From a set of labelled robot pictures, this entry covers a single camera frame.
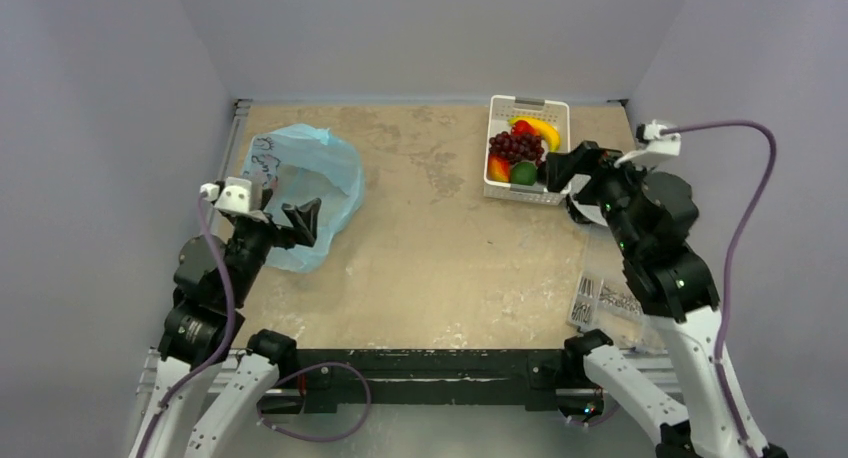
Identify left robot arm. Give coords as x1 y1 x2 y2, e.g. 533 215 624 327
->
131 196 322 457

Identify dark red fake grapes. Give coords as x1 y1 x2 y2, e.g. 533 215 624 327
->
488 132 546 164

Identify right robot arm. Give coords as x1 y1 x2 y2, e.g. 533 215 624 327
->
546 141 784 457

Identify round white scale disc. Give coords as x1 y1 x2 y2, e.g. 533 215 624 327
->
566 174 607 227

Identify white plastic basket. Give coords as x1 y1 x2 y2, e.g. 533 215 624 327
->
483 95 572 206

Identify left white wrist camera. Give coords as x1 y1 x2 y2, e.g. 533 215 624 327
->
199 177 269 223

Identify yellow fake banana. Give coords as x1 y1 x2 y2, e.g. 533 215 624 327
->
508 116 562 152

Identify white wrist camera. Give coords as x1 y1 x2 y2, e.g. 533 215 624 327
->
614 120 681 170
199 177 269 223

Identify barcode label card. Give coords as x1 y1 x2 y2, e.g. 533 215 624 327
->
568 272 603 331

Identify blue printed plastic bag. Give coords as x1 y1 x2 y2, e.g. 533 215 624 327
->
241 124 365 273

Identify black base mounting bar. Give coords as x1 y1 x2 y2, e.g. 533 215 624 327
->
259 349 606 419

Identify green fake avocado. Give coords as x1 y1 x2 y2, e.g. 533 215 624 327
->
510 161 538 186

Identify red fake pear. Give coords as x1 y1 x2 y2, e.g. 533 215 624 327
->
511 120 538 139

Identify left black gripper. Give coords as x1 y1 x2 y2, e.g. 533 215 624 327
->
227 188 319 304

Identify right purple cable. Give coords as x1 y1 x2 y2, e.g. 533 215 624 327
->
659 120 778 458

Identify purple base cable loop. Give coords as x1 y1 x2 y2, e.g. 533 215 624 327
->
256 362 372 443

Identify orange fake fruit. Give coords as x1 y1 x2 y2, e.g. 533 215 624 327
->
487 154 512 183

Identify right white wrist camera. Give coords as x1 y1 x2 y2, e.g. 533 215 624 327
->
614 120 681 170

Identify clear plastic bag of parts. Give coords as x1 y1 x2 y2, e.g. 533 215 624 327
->
583 225 665 354

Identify aluminium frame rail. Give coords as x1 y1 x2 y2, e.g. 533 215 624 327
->
119 98 253 458

